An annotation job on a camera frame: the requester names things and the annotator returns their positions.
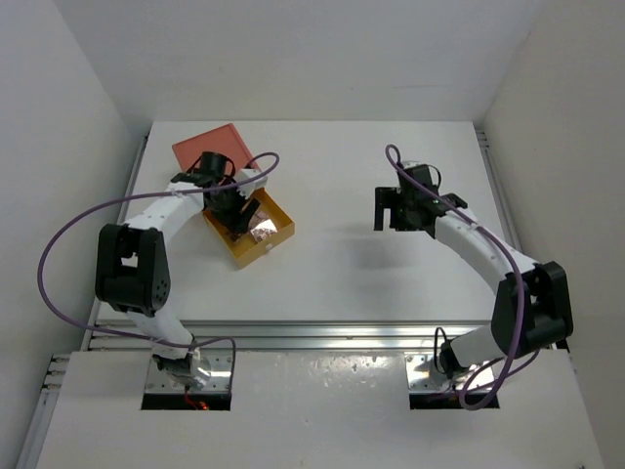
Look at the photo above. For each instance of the orange drawer box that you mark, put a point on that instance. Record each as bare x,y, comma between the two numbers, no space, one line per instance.
225,140

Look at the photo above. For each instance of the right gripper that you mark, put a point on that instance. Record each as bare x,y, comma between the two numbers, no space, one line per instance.
389,198

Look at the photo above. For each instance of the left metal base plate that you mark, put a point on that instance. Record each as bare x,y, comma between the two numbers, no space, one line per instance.
210,376

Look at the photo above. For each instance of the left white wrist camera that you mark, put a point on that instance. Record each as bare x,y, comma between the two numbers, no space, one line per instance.
249,180

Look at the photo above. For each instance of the aluminium rail frame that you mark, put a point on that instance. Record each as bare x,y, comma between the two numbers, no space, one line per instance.
321,325

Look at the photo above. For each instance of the square nine-pan blush palette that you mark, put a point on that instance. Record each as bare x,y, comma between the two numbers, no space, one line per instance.
261,231

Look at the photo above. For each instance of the metal base plate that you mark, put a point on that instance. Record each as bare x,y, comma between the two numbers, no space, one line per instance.
210,376
424,379

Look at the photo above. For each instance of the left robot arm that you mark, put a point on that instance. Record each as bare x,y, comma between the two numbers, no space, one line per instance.
133,275

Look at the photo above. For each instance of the yellow bottom drawer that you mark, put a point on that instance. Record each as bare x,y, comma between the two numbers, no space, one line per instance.
245,250

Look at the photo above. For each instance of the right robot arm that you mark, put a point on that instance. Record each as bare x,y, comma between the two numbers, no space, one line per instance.
532,305

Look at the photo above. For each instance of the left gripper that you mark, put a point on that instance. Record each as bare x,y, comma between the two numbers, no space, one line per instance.
236,221

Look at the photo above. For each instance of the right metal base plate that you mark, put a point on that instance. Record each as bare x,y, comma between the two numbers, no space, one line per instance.
424,379

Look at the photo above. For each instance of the long brown eyeshadow palette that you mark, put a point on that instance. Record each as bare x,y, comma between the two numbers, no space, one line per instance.
261,216

